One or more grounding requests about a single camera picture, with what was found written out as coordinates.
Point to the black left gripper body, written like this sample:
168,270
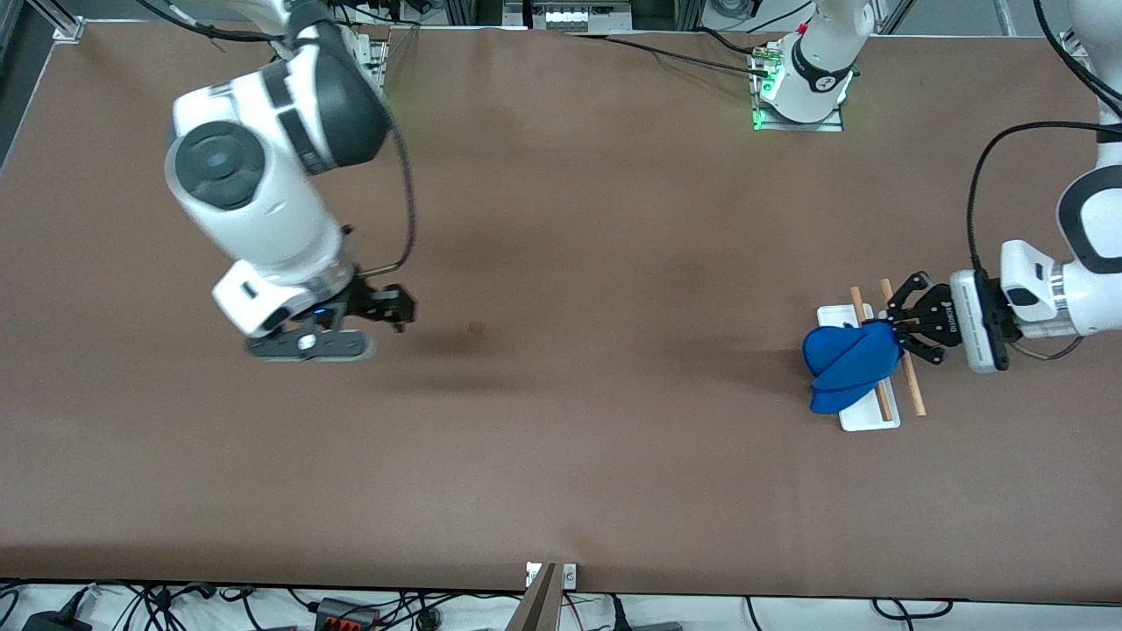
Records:
936,322

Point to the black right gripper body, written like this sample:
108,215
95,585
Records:
375,303

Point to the blue cloth towel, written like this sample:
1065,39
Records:
846,359

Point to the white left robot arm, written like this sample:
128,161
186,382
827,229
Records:
1096,302

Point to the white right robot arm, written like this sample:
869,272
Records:
254,202

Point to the white rack base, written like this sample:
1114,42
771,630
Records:
868,421

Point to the orange black connector block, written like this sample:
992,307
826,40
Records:
346,618

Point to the grey terminal block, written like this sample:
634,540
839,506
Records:
565,19

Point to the black plug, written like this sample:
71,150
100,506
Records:
618,613

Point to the black power adapter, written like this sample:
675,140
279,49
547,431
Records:
57,624

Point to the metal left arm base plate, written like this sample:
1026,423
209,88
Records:
824,127

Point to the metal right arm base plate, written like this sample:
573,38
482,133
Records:
377,61

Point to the aluminium frame corner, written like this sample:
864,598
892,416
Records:
66,28
1068,44

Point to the metal clamp bracket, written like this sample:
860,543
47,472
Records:
570,576

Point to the grey mount bar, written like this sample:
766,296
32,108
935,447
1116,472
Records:
536,609

